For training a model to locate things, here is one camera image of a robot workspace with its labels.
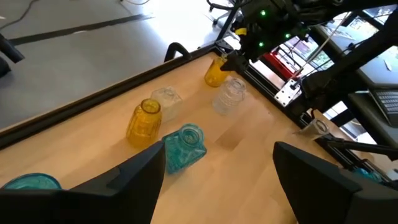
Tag black clamp handle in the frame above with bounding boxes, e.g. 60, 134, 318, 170
164, 42, 192, 62

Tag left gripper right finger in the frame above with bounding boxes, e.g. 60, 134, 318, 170
272, 141, 398, 224

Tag dark laptop computer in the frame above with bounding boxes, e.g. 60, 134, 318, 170
368, 88, 398, 127

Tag silver frame bracket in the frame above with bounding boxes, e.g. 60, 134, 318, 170
274, 78, 302, 108

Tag teal round glass vase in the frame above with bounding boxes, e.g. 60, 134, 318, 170
353, 167, 384, 184

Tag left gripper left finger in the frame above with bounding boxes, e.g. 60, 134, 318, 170
0, 141, 166, 224

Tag clear ribbed glass vase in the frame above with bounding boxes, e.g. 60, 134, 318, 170
212, 77, 247, 116

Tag grey desk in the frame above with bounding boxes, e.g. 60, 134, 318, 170
341, 46, 398, 147

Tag small clear glass vase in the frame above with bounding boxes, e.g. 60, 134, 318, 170
294, 118, 330, 138

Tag yellow ribbed glass vase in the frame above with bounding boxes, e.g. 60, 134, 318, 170
126, 98, 163, 149

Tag black floor cable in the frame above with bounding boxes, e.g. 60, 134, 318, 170
0, 0, 39, 31

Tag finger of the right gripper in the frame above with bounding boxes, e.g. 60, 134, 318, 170
220, 51, 249, 73

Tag red metal stand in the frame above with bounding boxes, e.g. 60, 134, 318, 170
262, 51, 299, 80

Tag teal square glass vase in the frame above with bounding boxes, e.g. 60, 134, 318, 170
161, 123, 208, 175

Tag clear square glass vase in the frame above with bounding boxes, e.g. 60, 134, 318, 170
150, 86, 183, 123

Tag black office chair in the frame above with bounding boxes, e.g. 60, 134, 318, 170
206, 0, 246, 26

